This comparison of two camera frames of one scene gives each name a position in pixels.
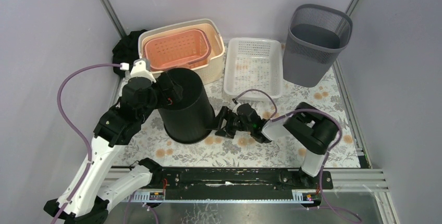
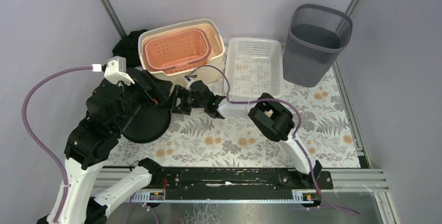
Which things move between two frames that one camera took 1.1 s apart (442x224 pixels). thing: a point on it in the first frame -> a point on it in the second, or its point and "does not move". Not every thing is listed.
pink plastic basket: [174, 49] does not move
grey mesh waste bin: [317, 35] does not move
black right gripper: [229, 133] -> [180, 92]
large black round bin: [191, 119] -> [151, 123]
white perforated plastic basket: [252, 63] does not move
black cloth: [126, 50] does not move
